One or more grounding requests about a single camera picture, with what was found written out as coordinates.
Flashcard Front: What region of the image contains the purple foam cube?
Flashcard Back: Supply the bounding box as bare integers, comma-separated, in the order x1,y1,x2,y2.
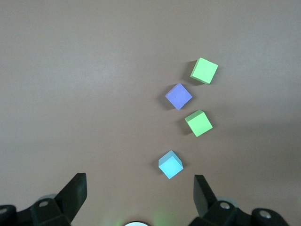
164,82,193,111

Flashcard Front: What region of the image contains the brown table cover sheet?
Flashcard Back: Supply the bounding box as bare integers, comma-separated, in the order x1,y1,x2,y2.
0,0,301,226

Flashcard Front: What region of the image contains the green foam cube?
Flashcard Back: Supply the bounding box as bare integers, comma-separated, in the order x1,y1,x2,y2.
184,109,214,138
190,57,219,85

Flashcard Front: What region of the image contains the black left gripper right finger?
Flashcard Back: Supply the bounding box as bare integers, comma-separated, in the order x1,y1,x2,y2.
188,175,253,226

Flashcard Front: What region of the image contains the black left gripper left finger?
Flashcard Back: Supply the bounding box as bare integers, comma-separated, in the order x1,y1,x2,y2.
30,173,88,226

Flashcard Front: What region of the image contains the light blue foam cube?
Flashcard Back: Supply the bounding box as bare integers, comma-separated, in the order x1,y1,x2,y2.
158,150,184,180

